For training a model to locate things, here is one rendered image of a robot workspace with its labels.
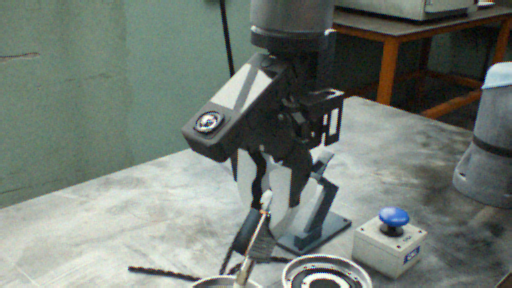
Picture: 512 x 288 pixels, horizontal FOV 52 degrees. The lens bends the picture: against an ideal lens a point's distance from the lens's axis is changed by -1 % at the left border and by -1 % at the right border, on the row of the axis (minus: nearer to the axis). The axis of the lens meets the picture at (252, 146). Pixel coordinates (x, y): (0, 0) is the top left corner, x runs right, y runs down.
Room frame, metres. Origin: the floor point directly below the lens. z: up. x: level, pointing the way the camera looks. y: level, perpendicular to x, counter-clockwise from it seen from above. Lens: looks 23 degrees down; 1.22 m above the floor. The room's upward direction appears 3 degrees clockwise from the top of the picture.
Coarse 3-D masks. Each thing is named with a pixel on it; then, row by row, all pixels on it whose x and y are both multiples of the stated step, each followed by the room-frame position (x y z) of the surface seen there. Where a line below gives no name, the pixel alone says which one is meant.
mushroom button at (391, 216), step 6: (384, 210) 0.62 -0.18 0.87; (390, 210) 0.62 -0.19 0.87; (396, 210) 0.62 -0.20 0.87; (402, 210) 0.63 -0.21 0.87; (384, 216) 0.61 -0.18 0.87; (390, 216) 0.61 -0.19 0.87; (396, 216) 0.61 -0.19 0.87; (402, 216) 0.61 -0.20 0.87; (408, 216) 0.62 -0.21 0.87; (384, 222) 0.61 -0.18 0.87; (390, 222) 0.60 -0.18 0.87; (396, 222) 0.60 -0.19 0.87; (402, 222) 0.60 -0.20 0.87; (390, 228) 0.62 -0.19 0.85
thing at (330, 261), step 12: (288, 264) 0.54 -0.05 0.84; (300, 264) 0.55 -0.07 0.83; (312, 264) 0.56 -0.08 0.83; (324, 264) 0.56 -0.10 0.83; (336, 264) 0.56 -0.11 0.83; (348, 264) 0.55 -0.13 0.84; (288, 276) 0.53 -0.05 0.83; (312, 276) 0.53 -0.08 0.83; (324, 276) 0.53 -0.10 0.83; (336, 276) 0.53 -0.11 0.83; (360, 276) 0.53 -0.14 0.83
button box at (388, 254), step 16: (368, 224) 0.63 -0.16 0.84; (384, 224) 0.63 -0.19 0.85; (368, 240) 0.60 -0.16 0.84; (384, 240) 0.60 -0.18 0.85; (400, 240) 0.60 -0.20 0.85; (416, 240) 0.60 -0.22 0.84; (352, 256) 0.62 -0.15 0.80; (368, 256) 0.60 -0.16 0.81; (384, 256) 0.59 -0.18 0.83; (400, 256) 0.57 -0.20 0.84; (416, 256) 0.61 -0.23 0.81; (384, 272) 0.58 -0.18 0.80; (400, 272) 0.58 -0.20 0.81
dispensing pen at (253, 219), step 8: (272, 192) 0.49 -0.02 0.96; (248, 216) 0.47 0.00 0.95; (256, 216) 0.47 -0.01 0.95; (248, 224) 0.46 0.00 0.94; (256, 224) 0.46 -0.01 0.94; (240, 232) 0.46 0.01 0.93; (248, 232) 0.46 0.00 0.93; (240, 240) 0.46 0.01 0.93; (248, 240) 0.45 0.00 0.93; (232, 248) 0.46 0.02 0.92; (240, 248) 0.45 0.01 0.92; (248, 264) 0.45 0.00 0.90; (240, 272) 0.45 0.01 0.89; (248, 272) 0.45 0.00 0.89; (240, 280) 0.45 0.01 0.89
